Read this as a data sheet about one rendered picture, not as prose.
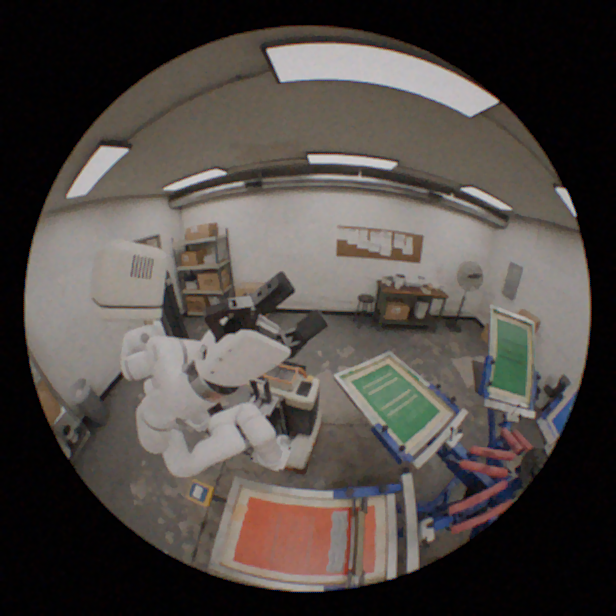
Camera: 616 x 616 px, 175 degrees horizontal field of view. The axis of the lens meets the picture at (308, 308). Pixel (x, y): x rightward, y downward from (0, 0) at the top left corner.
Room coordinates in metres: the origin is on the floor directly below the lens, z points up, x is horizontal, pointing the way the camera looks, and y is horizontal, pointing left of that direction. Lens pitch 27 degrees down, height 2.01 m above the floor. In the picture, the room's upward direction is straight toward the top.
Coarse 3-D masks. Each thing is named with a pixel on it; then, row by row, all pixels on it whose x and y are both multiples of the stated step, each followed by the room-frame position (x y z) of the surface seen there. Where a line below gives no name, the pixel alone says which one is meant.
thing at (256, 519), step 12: (252, 504) 0.01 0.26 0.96; (264, 504) 0.02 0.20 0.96; (276, 504) 0.03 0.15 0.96; (288, 504) 0.03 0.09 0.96; (252, 516) -0.06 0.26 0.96; (264, 516) -0.05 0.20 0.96; (324, 516) -0.03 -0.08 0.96; (348, 516) -0.05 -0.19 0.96; (372, 516) -0.07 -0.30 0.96; (252, 528) -0.13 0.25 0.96; (264, 528) -0.12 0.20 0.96; (324, 528) -0.10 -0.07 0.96; (348, 528) -0.12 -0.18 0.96; (372, 528) -0.14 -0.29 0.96; (324, 540) -0.17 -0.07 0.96; (348, 540) -0.19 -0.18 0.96
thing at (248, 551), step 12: (240, 540) -0.21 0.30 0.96; (252, 540) -0.20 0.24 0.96; (264, 540) -0.19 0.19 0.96; (372, 540) -0.21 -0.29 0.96; (240, 552) -0.29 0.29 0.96; (252, 552) -0.27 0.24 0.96; (312, 552) -0.24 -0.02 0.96; (324, 552) -0.24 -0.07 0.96; (348, 552) -0.26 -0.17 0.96; (372, 552) -0.28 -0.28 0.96; (252, 564) -0.35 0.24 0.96; (264, 564) -0.33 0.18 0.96; (276, 564) -0.32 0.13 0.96; (312, 564) -0.31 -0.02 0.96; (324, 564) -0.32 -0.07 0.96; (348, 564) -0.33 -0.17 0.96; (372, 564) -0.36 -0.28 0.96
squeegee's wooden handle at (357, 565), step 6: (360, 516) -0.05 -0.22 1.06; (360, 522) -0.08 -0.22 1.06; (360, 528) -0.11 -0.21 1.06; (354, 534) -0.15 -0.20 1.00; (360, 534) -0.14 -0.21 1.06; (354, 540) -0.18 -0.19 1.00; (360, 540) -0.18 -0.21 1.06; (354, 546) -0.21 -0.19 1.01; (360, 546) -0.21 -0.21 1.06; (354, 552) -0.25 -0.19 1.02; (360, 552) -0.24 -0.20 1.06; (354, 558) -0.28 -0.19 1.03; (360, 558) -0.27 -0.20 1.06; (354, 564) -0.31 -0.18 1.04; (360, 564) -0.31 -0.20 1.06; (354, 570) -0.34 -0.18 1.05; (360, 570) -0.34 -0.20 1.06; (354, 576) -0.37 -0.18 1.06
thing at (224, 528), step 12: (240, 480) 0.13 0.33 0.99; (276, 492) 0.09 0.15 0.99; (288, 492) 0.10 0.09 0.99; (300, 492) 0.10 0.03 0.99; (312, 492) 0.10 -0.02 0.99; (324, 492) 0.10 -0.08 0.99; (228, 504) -0.02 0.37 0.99; (228, 516) -0.09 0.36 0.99; (228, 528) -0.16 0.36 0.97; (216, 540) -0.25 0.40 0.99; (396, 540) -0.24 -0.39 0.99; (216, 552) -0.32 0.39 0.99; (396, 552) -0.31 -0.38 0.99; (216, 564) -0.39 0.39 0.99; (240, 576) -0.43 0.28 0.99; (252, 576) -0.41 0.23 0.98; (288, 588) -0.46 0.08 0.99; (300, 588) -0.45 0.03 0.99; (312, 588) -0.45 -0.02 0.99
